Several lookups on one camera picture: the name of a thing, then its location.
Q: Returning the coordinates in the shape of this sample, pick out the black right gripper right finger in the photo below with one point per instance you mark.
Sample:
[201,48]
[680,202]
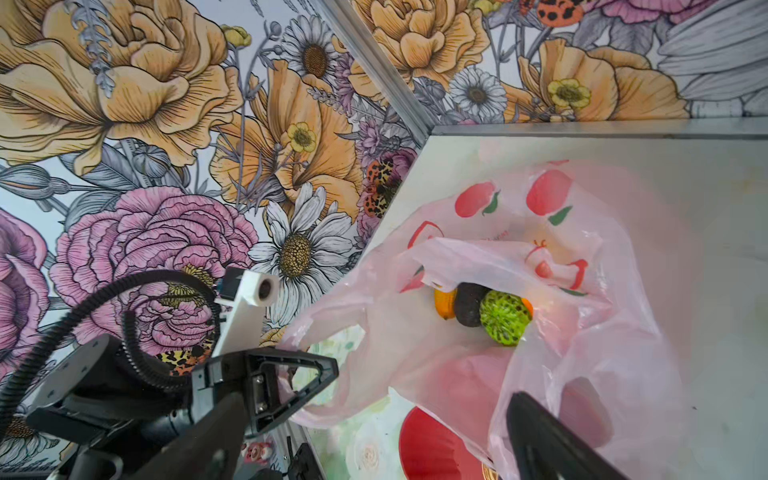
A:
[544,448]

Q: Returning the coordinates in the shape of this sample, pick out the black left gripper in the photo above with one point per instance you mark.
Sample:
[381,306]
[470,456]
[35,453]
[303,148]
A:
[275,384]

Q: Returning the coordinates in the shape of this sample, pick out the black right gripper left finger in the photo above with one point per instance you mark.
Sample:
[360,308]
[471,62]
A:
[208,450]

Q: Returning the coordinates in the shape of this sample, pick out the pink plastic bag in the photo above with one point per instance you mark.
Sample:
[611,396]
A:
[537,234]

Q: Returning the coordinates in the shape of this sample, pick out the green spiky round fruit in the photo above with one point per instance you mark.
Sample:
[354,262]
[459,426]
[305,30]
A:
[505,317]

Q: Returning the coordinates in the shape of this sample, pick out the dark avocado front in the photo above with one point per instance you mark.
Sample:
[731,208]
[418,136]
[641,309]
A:
[467,303]

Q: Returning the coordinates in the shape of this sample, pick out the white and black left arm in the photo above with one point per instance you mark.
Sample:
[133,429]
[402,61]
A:
[71,403]

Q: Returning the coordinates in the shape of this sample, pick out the red flower-shaped plate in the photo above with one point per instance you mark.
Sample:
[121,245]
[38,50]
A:
[429,450]

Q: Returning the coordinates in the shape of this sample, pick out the aluminium corner post left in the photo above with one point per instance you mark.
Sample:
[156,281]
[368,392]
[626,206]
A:
[351,30]

